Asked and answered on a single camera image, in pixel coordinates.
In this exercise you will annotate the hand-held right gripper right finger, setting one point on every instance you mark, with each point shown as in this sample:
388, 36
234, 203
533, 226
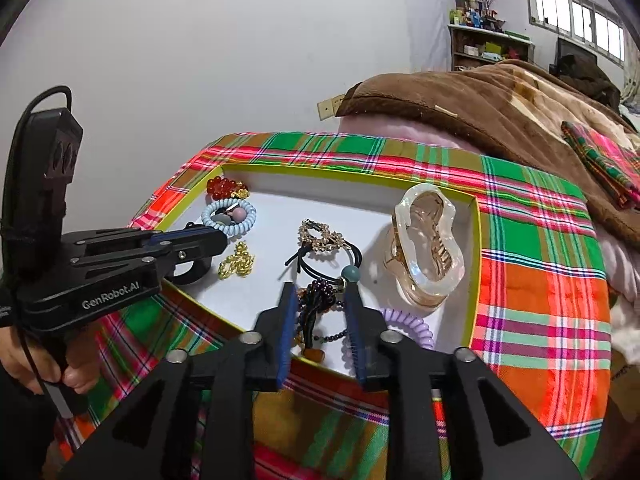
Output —
352, 330

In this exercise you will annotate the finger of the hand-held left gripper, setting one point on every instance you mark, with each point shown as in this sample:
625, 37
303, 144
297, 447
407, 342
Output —
210, 247
197, 234

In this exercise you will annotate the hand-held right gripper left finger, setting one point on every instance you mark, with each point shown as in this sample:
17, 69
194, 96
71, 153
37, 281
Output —
289, 320

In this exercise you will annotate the green shallow box tray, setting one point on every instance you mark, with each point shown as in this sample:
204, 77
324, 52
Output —
280, 210

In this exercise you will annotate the person's left hand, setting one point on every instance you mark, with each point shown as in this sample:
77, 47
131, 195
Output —
25, 365

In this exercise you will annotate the pearly hair claw clip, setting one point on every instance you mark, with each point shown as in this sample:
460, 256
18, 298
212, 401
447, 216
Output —
425, 280

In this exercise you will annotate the bright plaid cloth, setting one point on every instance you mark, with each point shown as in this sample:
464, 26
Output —
530, 240

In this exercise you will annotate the pink bed sheet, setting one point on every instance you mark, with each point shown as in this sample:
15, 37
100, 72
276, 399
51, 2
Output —
400, 132

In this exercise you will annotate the brown blanket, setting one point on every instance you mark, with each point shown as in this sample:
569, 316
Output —
475, 100

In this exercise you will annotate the white quilt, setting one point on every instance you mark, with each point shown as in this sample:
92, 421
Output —
625, 280

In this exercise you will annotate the folded plaid cloth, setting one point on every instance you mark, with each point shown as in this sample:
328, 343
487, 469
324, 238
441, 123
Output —
605, 160

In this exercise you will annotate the wooden shelf unit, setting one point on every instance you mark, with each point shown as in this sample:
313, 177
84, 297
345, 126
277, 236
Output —
487, 47

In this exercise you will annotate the row of bottles and jars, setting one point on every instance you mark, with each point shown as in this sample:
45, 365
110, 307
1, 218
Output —
475, 12

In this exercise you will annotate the dark brown jacket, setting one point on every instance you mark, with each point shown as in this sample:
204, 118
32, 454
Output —
595, 85

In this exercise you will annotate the black television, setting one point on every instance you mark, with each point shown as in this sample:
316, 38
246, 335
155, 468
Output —
575, 52

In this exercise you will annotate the barred window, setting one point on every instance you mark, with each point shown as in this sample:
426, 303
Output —
575, 15

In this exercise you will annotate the wall socket plate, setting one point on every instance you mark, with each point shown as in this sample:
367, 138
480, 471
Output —
330, 107

